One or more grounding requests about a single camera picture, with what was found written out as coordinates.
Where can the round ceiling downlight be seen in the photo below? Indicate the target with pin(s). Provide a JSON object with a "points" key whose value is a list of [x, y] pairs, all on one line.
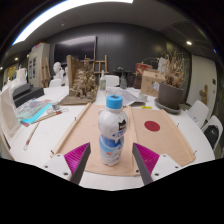
{"points": [[189, 43]]}

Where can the red box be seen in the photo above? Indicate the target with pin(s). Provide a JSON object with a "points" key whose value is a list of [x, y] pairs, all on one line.
{"points": [[143, 67]]}

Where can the white shell chair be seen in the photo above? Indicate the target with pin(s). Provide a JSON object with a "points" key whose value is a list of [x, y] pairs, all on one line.
{"points": [[215, 120], [112, 81], [199, 111]]}

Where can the brown cardboard box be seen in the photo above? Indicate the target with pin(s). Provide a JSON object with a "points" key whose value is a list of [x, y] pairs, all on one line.
{"points": [[150, 83]]}

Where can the white plaster torso statue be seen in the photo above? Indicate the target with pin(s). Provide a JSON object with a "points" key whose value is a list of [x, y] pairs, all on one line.
{"points": [[162, 64]]}

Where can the dark wall screen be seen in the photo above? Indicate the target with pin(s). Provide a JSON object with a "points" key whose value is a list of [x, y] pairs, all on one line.
{"points": [[75, 50]]}

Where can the white display board with pictures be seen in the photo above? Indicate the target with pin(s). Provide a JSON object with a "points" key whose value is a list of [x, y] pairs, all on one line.
{"points": [[36, 65]]}

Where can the thin red-tipped stick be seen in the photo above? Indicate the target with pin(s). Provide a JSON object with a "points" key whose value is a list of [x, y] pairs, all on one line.
{"points": [[31, 135]]}

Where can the beige wooden-framed drawing board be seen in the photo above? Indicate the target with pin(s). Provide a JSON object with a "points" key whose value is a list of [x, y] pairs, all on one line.
{"points": [[80, 140]]}

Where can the black backpack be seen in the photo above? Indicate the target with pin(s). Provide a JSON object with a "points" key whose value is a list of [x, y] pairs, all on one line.
{"points": [[211, 135]]}

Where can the grey round pot saucer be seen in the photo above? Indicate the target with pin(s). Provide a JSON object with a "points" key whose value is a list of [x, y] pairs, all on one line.
{"points": [[166, 110]]}

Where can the golden relief sculpture on wood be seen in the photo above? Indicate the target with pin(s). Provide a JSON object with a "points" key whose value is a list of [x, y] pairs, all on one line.
{"points": [[83, 86]]}

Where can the printed newspaper sheet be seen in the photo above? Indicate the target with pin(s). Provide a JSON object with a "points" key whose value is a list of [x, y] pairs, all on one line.
{"points": [[128, 97]]}

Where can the grey pot with dried plant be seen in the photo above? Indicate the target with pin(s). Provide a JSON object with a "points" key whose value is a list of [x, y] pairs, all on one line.
{"points": [[170, 95]]}

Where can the small white cup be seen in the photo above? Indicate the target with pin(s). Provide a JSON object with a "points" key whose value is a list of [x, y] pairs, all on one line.
{"points": [[143, 97]]}

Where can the white plaster bust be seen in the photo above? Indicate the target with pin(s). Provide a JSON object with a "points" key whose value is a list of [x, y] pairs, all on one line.
{"points": [[58, 70], [66, 76]]}

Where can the small paint jar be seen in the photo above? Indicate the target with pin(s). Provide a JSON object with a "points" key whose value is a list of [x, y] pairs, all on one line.
{"points": [[55, 106]]}

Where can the flat round red coaster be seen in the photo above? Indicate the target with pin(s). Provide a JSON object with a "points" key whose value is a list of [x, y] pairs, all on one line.
{"points": [[152, 125]]}

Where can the clear glass bottle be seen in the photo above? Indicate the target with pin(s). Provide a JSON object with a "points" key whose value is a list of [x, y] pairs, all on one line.
{"points": [[123, 81]]}

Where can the colourful book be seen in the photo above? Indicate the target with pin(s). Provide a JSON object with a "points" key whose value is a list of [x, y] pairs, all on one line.
{"points": [[33, 111]]}

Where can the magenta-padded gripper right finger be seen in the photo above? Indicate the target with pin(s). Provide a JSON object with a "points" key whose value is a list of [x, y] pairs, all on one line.
{"points": [[146, 156]]}

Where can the white blue-capped drink bottle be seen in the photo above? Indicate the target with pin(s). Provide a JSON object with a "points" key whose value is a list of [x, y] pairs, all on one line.
{"points": [[111, 133]]}

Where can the pale green spray bottle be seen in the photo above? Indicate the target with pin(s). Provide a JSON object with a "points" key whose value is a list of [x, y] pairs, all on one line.
{"points": [[102, 83]]}

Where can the small yellow item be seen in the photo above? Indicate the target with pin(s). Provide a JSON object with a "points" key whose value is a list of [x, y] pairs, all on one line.
{"points": [[146, 107]]}

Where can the wooden figure sculpture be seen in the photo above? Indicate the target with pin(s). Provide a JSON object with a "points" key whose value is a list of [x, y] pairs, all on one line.
{"points": [[204, 95]]}

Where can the wooden paintbrush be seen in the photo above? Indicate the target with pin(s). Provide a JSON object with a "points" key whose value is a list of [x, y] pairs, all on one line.
{"points": [[46, 116]]}

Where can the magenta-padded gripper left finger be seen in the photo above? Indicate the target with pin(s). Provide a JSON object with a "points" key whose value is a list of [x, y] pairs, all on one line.
{"points": [[77, 156]]}

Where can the wooden easel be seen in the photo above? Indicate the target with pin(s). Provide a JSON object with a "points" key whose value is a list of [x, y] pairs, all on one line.
{"points": [[45, 71], [101, 66]]}

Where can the white canvas panel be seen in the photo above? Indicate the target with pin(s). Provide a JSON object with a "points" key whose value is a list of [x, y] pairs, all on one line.
{"points": [[8, 116]]}

